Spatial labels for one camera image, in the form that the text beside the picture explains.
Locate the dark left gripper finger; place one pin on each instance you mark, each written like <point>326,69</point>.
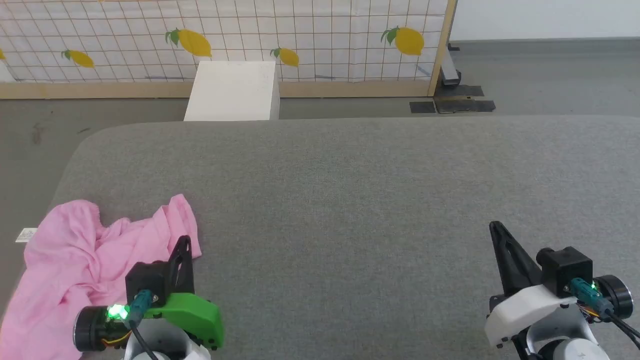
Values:
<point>182,270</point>

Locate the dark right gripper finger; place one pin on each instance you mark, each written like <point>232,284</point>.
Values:
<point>510,260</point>

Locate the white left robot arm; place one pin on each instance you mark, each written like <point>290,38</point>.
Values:
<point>165,342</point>

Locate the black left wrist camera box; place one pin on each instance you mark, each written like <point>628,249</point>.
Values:
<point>145,280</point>

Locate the small black floor mat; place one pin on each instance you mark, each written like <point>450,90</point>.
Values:
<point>422,107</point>

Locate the white paper label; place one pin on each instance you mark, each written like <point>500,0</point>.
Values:
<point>26,235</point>

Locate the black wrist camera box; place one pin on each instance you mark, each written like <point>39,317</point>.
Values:
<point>145,280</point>
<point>565,270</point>

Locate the white square box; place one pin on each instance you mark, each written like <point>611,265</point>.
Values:
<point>232,90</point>

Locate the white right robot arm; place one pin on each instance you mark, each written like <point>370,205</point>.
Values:
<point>565,337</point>

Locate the lemon print partition screen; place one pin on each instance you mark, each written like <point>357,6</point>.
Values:
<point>125,30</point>

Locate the pink shirt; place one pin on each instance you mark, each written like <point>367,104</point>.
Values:
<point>70,260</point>

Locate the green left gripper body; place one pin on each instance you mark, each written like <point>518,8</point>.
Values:
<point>192,312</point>

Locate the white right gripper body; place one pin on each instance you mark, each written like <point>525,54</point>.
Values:
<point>525,307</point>

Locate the black metal screen foot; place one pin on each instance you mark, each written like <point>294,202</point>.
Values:
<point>450,70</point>

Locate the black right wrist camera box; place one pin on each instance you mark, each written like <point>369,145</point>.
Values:
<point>565,270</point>

